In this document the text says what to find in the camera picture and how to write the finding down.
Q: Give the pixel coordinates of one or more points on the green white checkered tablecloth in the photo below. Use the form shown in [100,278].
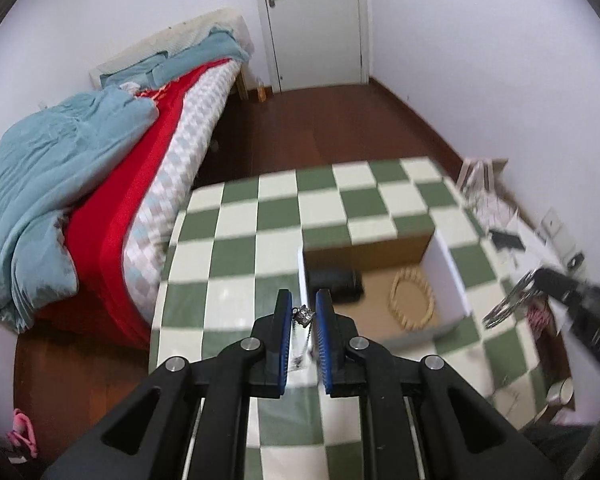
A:
[230,240]

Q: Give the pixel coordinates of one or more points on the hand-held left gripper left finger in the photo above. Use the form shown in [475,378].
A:
[281,340]

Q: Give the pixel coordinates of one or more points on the red striped cloth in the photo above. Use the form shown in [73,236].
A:
[539,316]

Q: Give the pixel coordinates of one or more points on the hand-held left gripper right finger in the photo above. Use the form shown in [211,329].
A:
[324,345]

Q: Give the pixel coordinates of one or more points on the black card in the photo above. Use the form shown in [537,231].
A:
[507,240]

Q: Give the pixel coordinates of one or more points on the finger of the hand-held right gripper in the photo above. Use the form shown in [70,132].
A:
[575,286]

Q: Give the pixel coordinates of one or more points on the white paper sheet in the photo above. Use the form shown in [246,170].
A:
[530,255]

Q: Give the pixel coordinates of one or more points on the light blue blanket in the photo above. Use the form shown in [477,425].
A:
[55,175]

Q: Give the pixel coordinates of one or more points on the black pouch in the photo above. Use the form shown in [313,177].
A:
[336,282]

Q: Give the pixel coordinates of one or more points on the red bed sheet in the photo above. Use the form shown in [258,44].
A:
[115,220]

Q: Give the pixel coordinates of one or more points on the white wall socket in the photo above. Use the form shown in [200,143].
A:
[552,222]

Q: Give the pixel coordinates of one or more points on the pink slippers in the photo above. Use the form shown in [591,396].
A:
[22,432]

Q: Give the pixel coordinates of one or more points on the cardboard storage box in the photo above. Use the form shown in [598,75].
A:
[380,310]

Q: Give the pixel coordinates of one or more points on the white door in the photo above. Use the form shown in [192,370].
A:
[312,20]

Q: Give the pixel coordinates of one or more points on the open cardboard box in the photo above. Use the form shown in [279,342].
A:
[480,175]

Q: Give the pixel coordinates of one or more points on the checkered mattress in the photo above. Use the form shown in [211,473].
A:
[180,170]

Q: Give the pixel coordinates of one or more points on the grey tape roll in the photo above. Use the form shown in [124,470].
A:
[561,392]

